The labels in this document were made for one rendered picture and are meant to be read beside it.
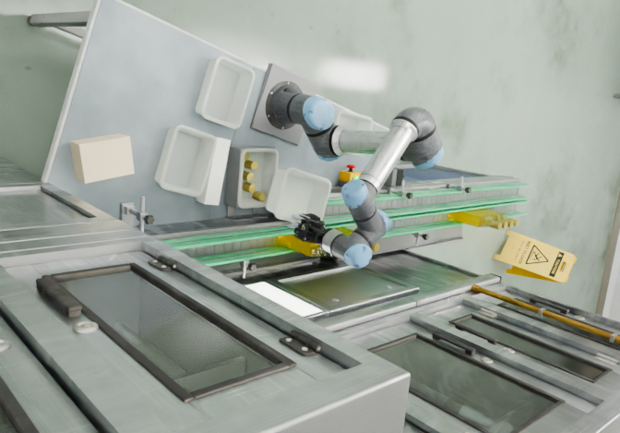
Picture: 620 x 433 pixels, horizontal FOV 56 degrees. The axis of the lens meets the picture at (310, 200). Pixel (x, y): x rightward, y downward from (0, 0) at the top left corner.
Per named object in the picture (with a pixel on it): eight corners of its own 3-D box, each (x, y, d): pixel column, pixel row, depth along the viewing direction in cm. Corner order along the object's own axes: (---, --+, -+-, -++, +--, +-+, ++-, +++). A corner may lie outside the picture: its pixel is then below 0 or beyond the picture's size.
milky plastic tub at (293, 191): (271, 162, 197) (288, 165, 191) (316, 176, 212) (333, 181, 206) (256, 211, 197) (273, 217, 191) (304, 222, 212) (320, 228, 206)
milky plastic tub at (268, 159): (224, 204, 222) (238, 209, 216) (229, 145, 218) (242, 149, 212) (261, 201, 234) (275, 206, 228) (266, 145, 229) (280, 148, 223)
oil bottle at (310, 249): (277, 244, 227) (314, 258, 212) (278, 230, 226) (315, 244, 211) (288, 242, 231) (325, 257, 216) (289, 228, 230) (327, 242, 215)
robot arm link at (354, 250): (377, 256, 177) (359, 276, 174) (352, 243, 185) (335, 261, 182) (370, 239, 172) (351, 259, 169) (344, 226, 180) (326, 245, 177)
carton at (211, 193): (195, 200, 213) (204, 204, 209) (207, 135, 211) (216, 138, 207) (209, 201, 218) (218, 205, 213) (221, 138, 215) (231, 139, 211)
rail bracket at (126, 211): (109, 237, 190) (141, 256, 174) (111, 186, 187) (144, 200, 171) (124, 235, 194) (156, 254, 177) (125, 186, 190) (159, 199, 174)
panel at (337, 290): (157, 308, 185) (216, 351, 161) (157, 300, 184) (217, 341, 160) (353, 269, 245) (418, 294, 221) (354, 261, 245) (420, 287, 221)
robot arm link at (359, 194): (432, 90, 188) (362, 198, 164) (440, 116, 195) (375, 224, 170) (400, 90, 195) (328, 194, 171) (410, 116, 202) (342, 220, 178)
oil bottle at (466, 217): (447, 219, 303) (495, 232, 283) (448, 208, 302) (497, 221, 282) (453, 218, 307) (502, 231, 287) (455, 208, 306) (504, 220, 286)
